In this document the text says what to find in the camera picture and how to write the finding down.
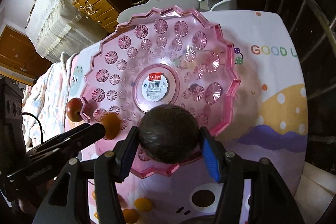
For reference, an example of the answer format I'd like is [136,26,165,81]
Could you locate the orange tangerine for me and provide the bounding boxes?
[102,113,121,140]
[122,209,139,224]

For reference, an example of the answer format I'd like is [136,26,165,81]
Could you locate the round dark avocado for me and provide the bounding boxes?
[138,105,199,164]

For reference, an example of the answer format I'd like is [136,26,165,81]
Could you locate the red apple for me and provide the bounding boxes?
[66,98,83,122]

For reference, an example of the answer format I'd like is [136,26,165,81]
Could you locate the small yellow-orange citrus near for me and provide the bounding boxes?
[134,197,154,213]

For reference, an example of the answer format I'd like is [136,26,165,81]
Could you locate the cartoon printed table cloth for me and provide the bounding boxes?
[22,9,309,224]

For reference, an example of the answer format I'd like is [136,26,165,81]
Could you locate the white lace cloth cover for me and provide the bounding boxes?
[26,0,107,63]

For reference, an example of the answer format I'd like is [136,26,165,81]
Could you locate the pink plastic fruit plate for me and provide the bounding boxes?
[79,5,242,179]

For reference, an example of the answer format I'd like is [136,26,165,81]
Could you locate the black cable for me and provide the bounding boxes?
[22,112,44,144]

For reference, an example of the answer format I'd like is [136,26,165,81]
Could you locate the metal bed frame rails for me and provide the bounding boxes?
[265,0,336,101]

